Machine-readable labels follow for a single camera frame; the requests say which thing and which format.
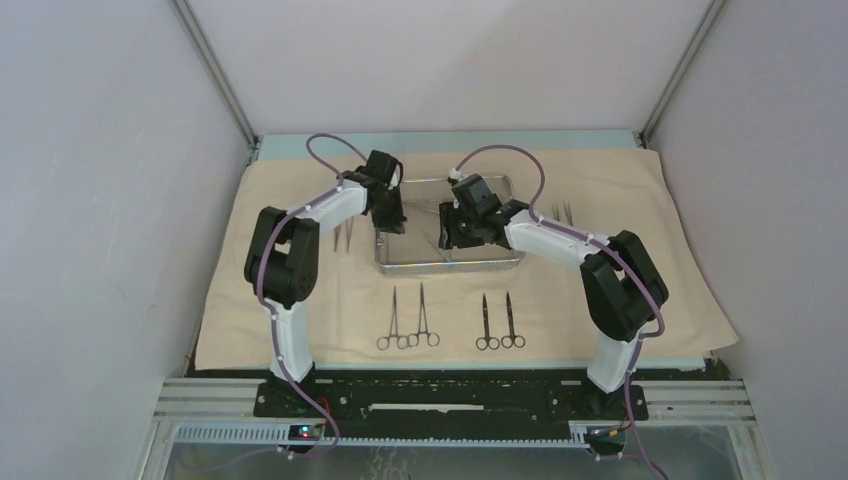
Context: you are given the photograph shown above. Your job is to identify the beige cloth wrap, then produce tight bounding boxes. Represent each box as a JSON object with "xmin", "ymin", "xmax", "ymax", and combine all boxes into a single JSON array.
[{"xmin": 195, "ymin": 149, "xmax": 738, "ymax": 370}]

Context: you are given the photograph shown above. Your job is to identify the metal surgical instrument tray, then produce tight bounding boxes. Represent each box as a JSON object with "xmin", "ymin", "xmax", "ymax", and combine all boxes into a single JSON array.
[{"xmin": 374, "ymin": 178, "xmax": 524, "ymax": 276}]

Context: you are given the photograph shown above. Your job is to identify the metal surgical scissors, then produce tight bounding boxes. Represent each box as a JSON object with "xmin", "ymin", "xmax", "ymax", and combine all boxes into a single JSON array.
[{"xmin": 500, "ymin": 291, "xmax": 526, "ymax": 349}]

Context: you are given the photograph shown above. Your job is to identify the metal hemostat clamp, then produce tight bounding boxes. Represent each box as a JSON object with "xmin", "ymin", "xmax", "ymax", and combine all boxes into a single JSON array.
[
  {"xmin": 406, "ymin": 282, "xmax": 441, "ymax": 348},
  {"xmin": 376, "ymin": 288, "xmax": 410, "ymax": 351}
]

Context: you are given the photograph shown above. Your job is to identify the thin metal needle tweezers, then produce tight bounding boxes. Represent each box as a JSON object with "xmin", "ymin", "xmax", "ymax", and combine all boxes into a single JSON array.
[{"xmin": 550, "ymin": 201, "xmax": 574, "ymax": 225}]

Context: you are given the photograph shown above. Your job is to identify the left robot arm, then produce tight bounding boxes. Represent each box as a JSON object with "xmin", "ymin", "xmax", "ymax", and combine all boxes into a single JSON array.
[{"xmin": 244, "ymin": 150, "xmax": 407, "ymax": 417}]

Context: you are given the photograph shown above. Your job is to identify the aluminium frame rail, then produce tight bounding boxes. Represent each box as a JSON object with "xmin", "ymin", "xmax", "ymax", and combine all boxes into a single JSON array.
[{"xmin": 153, "ymin": 379, "xmax": 756, "ymax": 448}]

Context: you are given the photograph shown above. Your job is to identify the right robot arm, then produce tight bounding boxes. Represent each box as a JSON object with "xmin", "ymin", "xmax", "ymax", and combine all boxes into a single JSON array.
[{"xmin": 438, "ymin": 171, "xmax": 669, "ymax": 418}]

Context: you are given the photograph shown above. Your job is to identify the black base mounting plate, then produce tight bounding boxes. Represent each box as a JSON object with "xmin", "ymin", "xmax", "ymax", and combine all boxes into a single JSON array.
[{"xmin": 254, "ymin": 368, "xmax": 649, "ymax": 421}]

